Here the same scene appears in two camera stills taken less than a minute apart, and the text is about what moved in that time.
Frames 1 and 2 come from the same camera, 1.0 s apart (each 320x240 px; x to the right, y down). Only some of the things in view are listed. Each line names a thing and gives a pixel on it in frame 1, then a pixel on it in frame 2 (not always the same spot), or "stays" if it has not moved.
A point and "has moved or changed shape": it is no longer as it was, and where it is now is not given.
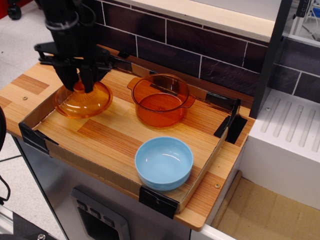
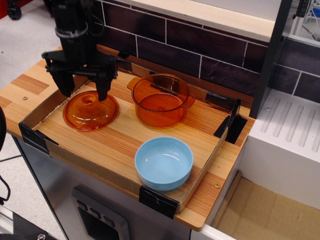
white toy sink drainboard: [282, 153] stays
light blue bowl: [164, 163] stays
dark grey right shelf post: [280, 27] stays
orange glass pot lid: [79, 104] has moved or changed shape
